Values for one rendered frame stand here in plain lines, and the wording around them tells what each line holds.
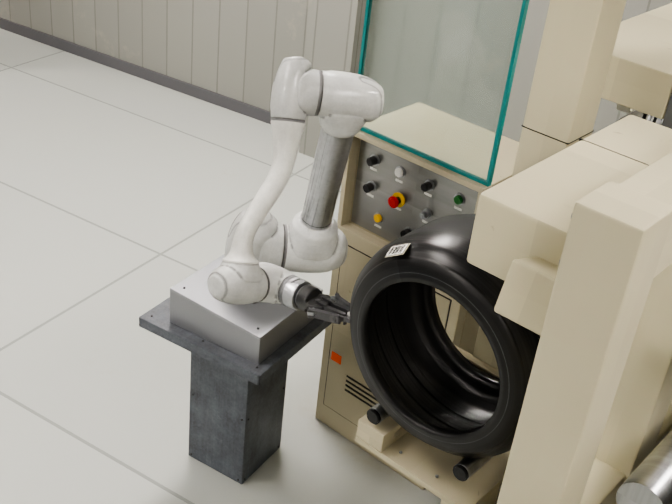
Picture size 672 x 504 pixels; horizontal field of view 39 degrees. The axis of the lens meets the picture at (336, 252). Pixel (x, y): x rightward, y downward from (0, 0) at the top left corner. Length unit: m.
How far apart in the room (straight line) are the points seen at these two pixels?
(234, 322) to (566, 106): 1.30
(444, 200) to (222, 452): 1.24
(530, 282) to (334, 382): 2.15
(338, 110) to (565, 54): 0.73
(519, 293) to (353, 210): 1.79
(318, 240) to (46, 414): 1.41
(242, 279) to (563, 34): 1.05
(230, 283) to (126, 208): 2.71
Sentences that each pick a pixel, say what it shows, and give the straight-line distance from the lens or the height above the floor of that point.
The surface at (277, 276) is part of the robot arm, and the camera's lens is 2.69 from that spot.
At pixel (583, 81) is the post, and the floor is 1.81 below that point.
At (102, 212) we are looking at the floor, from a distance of 5.19.
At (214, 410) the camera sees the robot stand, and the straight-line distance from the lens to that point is 3.44.
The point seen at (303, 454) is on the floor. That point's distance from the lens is 3.71.
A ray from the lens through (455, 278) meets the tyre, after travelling 2.14.
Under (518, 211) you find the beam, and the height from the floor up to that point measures 1.78.
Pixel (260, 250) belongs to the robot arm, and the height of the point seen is 0.95.
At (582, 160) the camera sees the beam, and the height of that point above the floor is 1.78.
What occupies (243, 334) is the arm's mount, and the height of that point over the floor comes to 0.74.
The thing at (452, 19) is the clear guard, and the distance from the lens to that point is 2.87.
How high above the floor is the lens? 2.54
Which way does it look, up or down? 31 degrees down
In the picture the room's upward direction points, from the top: 7 degrees clockwise
